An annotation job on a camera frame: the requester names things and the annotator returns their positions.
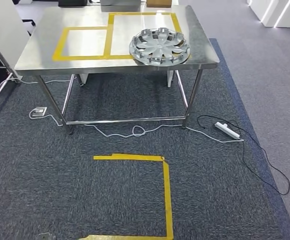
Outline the grey plastic hubcap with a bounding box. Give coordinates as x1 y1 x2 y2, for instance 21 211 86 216
129 27 191 66

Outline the grey laptop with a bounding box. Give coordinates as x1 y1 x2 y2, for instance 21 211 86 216
100 0 141 13

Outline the steel workbench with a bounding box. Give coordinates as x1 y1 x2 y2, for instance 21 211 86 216
14 4 220 135

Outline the cardboard box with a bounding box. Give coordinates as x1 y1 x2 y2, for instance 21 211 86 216
146 0 173 9

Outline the yellow table tape outline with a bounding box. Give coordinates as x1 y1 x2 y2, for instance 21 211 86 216
51 12 192 62

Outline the yellow floor tape outline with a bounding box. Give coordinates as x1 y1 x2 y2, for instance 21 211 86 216
77 152 174 240

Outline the floor power socket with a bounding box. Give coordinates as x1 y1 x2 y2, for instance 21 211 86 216
32 106 48 117

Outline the white cabinet panel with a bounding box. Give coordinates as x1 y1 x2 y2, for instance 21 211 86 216
0 0 31 80

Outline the black floor cable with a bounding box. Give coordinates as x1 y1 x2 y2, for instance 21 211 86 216
196 114 290 196

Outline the white power strip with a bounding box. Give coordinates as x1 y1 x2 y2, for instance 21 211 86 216
214 121 241 140

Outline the white floor cable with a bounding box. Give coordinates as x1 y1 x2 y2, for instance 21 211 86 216
28 109 245 144

